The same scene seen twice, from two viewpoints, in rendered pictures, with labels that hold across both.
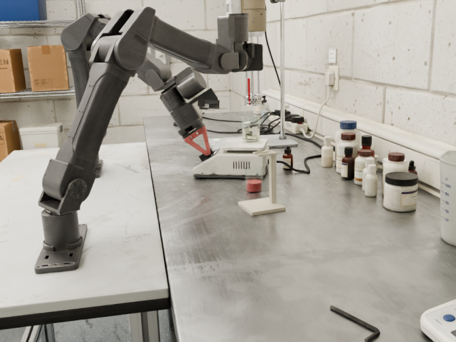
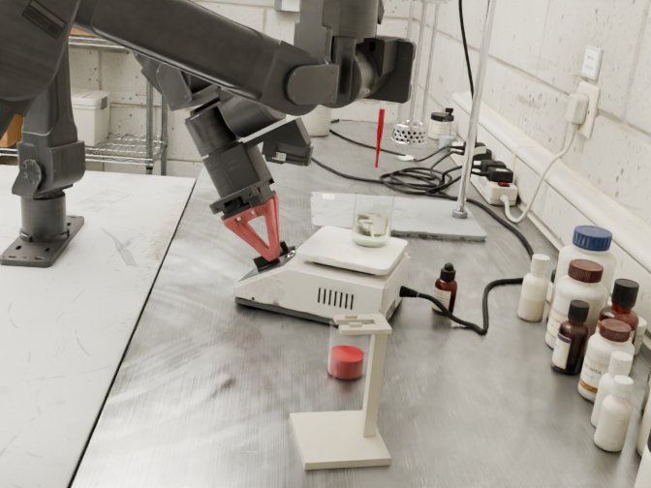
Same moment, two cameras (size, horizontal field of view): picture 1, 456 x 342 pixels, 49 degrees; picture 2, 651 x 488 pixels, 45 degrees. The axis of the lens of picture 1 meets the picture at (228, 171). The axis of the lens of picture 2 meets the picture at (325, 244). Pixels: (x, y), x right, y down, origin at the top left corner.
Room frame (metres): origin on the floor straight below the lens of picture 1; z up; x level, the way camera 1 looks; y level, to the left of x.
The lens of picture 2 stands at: (0.42, -0.11, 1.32)
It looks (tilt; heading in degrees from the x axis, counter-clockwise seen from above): 20 degrees down; 6
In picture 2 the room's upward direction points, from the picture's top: 5 degrees clockwise
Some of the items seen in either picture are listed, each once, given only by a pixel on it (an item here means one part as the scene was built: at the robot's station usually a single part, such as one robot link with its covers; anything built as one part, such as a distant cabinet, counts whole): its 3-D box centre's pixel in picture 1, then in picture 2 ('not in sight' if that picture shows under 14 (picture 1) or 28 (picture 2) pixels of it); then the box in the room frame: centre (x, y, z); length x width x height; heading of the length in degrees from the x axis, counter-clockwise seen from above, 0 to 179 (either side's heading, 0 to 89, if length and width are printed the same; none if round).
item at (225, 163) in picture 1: (235, 159); (331, 276); (1.36, -0.02, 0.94); 0.22 x 0.13 x 0.08; 79
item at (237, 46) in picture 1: (236, 56); (342, 70); (1.20, -0.03, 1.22); 0.07 x 0.06 x 0.07; 168
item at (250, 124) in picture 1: (250, 128); (370, 217); (1.36, -0.06, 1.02); 0.06 x 0.05 x 0.08; 54
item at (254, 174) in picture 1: (254, 178); (347, 348); (1.18, -0.06, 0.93); 0.04 x 0.04 x 0.06
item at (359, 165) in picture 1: (364, 167); (607, 360); (1.21, -0.34, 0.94); 0.05 x 0.05 x 0.09
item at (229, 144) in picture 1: (244, 144); (353, 248); (1.35, -0.05, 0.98); 0.12 x 0.12 x 0.01; 79
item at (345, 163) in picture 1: (348, 163); (573, 336); (1.26, -0.32, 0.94); 0.03 x 0.03 x 0.08
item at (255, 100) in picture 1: (252, 68); (417, 69); (1.77, -0.10, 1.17); 0.07 x 0.07 x 0.25
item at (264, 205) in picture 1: (260, 180); (344, 381); (1.05, -0.07, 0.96); 0.08 x 0.08 x 0.13; 20
